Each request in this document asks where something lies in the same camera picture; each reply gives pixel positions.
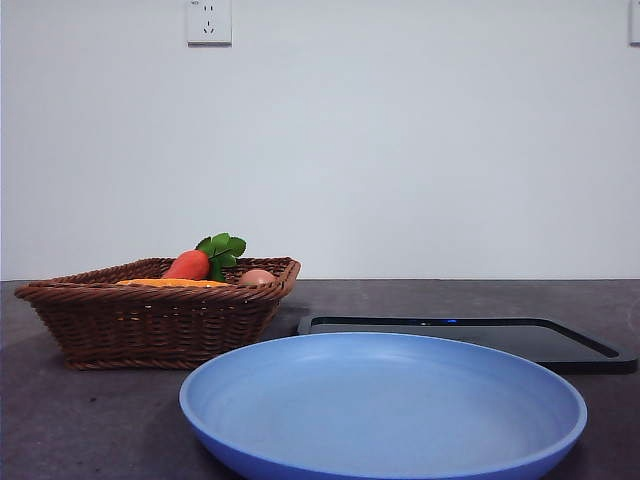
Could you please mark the white wall power socket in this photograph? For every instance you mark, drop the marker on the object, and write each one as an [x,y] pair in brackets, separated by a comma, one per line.
[210,25]
[635,22]

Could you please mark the orange carrot with green leaves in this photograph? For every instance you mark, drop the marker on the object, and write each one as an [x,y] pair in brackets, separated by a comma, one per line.
[187,265]

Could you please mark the yellow corn cob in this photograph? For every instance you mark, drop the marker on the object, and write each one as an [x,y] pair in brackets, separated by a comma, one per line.
[170,282]

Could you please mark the brown egg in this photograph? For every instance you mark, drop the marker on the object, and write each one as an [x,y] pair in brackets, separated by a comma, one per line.
[257,277]

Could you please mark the brown wicker basket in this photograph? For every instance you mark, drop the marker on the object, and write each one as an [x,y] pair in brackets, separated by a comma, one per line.
[150,325]

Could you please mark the black rectangular tray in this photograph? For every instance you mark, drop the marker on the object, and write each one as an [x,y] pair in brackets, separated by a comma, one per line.
[575,355]

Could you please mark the blue round plate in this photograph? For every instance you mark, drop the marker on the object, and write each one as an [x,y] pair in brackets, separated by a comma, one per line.
[380,410]

